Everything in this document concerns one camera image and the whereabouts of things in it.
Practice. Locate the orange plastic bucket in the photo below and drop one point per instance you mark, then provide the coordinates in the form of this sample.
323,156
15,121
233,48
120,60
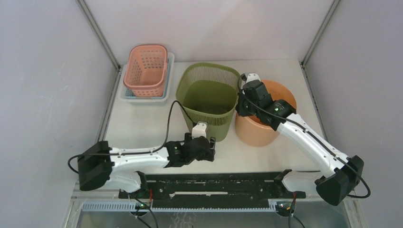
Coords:
250,130

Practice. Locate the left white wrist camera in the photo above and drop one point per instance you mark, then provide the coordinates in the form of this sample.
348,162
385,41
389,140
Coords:
199,130

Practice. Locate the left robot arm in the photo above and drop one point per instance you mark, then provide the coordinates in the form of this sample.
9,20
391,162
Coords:
114,168

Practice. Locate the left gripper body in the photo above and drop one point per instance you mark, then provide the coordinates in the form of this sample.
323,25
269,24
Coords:
207,155

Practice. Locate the pink perforated basket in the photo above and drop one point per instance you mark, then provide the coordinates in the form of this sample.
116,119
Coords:
146,67

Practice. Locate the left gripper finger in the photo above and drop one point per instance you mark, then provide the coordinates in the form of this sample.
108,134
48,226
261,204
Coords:
212,143
187,138

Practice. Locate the white plastic basket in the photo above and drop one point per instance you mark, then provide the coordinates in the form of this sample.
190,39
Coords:
146,102

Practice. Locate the black mounting base rail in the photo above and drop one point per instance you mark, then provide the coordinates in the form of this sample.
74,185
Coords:
221,189

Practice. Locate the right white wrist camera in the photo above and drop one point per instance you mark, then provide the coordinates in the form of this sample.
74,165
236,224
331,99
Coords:
252,77

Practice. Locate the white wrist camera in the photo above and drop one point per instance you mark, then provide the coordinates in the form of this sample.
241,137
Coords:
199,130
252,77

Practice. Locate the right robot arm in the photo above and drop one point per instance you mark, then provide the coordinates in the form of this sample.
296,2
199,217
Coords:
338,173

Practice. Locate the green plastic waste bin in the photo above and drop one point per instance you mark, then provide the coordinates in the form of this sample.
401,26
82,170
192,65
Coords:
209,94

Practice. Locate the blue perforated basket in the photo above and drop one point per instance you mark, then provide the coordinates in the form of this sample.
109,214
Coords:
153,94

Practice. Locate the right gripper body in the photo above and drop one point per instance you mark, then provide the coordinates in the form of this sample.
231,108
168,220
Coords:
245,109

